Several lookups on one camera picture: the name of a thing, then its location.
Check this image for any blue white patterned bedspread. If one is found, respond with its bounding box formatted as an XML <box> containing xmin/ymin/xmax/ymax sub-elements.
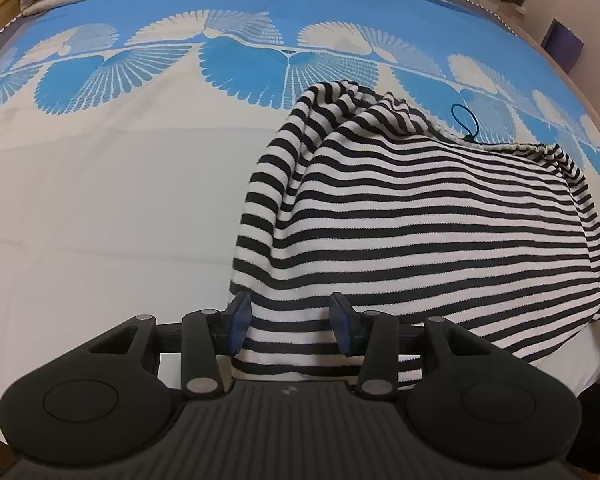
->
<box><xmin>0</xmin><ymin>0</ymin><xmax>600</xmax><ymax>397</ymax></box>

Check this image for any black white striped sweater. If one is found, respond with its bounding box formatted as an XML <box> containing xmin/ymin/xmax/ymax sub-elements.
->
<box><xmin>230</xmin><ymin>81</ymin><xmax>600</xmax><ymax>382</ymax></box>

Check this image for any purple box by wall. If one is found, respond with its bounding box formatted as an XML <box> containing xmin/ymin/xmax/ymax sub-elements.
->
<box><xmin>541</xmin><ymin>18</ymin><xmax>584</xmax><ymax>74</ymax></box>

